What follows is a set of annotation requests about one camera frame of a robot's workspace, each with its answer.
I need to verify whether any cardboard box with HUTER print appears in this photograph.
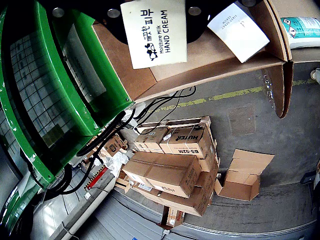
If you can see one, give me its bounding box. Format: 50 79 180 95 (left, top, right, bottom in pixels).
159 123 217 161

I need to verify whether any cardboard box with back flap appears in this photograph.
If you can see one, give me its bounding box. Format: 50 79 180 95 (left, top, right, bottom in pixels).
91 0 295 120

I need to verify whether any plain open cardboard box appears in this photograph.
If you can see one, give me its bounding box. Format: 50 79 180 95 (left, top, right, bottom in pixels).
269 0 320 62

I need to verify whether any long cardboard box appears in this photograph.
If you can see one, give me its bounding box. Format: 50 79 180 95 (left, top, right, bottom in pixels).
121 151 202 198

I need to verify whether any flat cardboard sheet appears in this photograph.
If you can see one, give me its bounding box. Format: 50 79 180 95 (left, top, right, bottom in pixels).
214 148 276 202

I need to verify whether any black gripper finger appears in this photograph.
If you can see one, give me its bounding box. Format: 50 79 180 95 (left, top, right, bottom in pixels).
96 0 129 46
185 0 236 44

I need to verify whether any cow print hand cream box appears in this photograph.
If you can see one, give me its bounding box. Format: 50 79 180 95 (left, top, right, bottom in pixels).
119 0 188 70

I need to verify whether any crumpled clear plastic wrap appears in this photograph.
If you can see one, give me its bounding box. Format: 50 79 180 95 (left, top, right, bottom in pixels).
102 151 130 176

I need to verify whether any black corrugated conduit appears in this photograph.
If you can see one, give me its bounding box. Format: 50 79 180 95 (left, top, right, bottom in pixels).
76 111 127 157

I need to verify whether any green metal machine housing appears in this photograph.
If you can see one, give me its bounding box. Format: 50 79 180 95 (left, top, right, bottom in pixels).
0 0 136 236

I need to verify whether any small taped cardboard box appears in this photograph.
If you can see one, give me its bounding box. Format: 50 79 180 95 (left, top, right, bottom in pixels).
132 127 170 153

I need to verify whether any small box with red print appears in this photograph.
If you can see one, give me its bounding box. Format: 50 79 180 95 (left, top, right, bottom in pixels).
159 207 186 228

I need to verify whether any white plastic bottle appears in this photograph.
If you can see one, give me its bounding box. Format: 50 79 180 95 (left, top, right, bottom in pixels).
279 16 320 50

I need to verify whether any thin black cable bundle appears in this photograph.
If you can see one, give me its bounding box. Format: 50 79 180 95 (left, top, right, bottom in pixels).
134 86 197 118

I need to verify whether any small printed cardboard box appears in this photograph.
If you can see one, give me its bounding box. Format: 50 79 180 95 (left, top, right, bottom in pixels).
103 134 128 157

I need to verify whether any red strip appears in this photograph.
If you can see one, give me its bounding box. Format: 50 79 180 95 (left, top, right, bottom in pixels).
86 167 108 190

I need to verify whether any large flat cardboard box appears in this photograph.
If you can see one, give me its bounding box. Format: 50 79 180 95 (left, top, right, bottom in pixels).
124 159 220 217

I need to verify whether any slim white serum box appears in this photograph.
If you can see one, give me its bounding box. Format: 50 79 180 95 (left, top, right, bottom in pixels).
206 1 271 64

